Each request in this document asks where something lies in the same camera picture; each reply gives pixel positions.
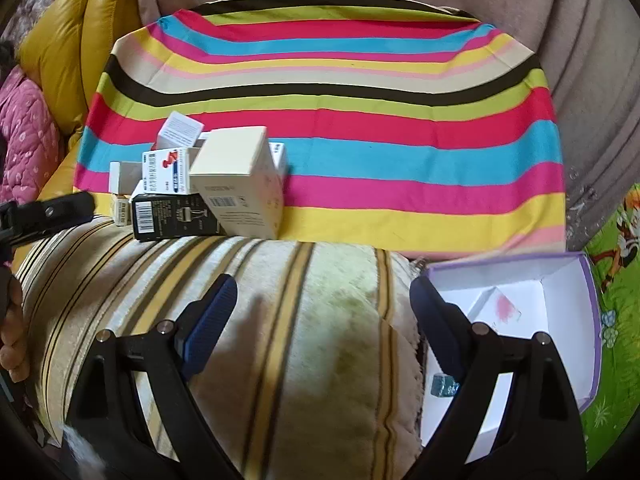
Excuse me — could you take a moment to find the white red-print medicine box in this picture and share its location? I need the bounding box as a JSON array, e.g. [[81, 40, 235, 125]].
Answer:
[[141, 147, 199, 196]]

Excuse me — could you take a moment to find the person's left hand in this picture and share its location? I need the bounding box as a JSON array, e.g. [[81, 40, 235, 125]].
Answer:
[[0, 284, 30, 387]]

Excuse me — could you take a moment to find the white grey small box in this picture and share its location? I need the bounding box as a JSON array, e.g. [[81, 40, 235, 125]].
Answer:
[[109, 161, 144, 195]]

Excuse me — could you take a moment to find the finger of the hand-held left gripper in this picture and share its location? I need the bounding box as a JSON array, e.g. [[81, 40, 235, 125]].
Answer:
[[0, 191, 96, 248]]

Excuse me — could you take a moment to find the white printed-text box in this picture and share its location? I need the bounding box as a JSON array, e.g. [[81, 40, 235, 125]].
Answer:
[[157, 112, 206, 150]]

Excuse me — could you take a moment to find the large cream cardboard box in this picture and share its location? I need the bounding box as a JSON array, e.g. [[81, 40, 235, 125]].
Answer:
[[189, 126, 286, 241]]

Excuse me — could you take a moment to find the colourful striped cloth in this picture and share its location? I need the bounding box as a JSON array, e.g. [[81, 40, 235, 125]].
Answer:
[[72, 2, 568, 261]]

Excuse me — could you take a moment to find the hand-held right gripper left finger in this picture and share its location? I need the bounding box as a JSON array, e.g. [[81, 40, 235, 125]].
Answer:
[[62, 274, 241, 480]]

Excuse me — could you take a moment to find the yellow leather cushion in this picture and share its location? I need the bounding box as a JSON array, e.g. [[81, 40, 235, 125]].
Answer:
[[10, 0, 146, 261]]

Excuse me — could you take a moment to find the small teal item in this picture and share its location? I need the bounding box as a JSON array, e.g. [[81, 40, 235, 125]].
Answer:
[[430, 372, 461, 400]]

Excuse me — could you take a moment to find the black barcode box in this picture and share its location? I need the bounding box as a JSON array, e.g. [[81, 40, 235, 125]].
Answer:
[[131, 194, 226, 242]]

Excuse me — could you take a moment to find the silver white text box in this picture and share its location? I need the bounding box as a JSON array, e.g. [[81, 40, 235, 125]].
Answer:
[[111, 195, 134, 227]]

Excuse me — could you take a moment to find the green cartoon play mat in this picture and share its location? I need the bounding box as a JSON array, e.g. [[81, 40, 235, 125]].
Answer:
[[580, 185, 640, 471]]

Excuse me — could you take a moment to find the beige striped plush cushion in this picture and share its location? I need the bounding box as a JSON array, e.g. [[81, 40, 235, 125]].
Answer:
[[12, 215, 426, 480]]

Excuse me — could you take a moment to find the grey floral fabric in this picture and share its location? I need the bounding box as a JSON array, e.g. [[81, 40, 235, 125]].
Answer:
[[562, 150, 640, 251]]

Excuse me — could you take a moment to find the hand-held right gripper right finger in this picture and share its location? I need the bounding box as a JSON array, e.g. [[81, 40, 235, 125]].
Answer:
[[405, 275, 588, 480]]

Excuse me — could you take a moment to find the pink quilted jacket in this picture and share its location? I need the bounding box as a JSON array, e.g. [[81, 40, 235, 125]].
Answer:
[[0, 67, 66, 206]]

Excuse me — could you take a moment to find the purple cardboard box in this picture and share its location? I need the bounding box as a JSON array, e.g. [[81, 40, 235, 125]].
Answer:
[[417, 252, 601, 461]]

